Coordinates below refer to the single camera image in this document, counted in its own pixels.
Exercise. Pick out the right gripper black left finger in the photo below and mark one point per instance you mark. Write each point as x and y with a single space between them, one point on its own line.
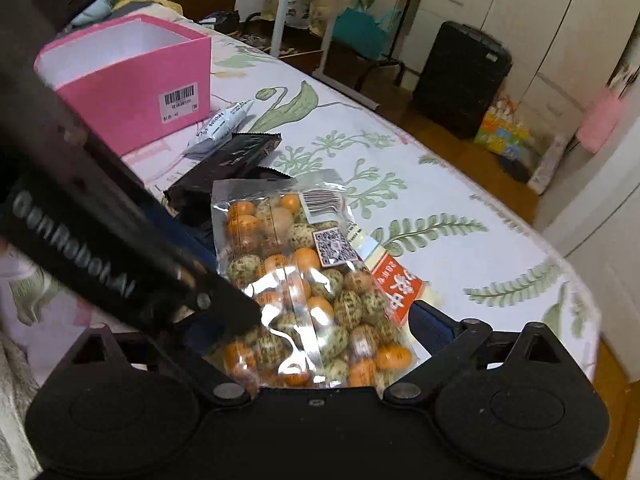
191 349

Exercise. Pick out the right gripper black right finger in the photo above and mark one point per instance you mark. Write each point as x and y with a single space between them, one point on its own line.
451 345

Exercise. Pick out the bag of candy eggs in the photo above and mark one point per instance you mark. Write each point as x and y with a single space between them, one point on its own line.
333 302

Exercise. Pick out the pink storage box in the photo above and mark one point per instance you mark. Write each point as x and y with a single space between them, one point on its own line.
133 80

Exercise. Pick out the white snack bar upper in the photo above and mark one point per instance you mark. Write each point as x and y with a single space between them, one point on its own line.
217 130

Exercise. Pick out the black snack packet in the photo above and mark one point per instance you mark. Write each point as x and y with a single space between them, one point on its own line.
240 158

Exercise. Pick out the white door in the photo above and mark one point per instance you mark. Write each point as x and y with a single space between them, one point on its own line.
590 214

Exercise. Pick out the colourful box on floor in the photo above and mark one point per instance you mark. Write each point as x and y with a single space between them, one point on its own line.
500 131

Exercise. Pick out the pink cloth hanging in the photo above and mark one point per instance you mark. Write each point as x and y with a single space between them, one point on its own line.
601 120

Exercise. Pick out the black suitcase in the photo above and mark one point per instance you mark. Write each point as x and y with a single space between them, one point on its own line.
461 76

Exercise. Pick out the teal bag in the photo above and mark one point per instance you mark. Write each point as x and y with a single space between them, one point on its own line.
367 35

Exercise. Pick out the white wardrobe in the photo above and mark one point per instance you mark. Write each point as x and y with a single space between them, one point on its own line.
563 51

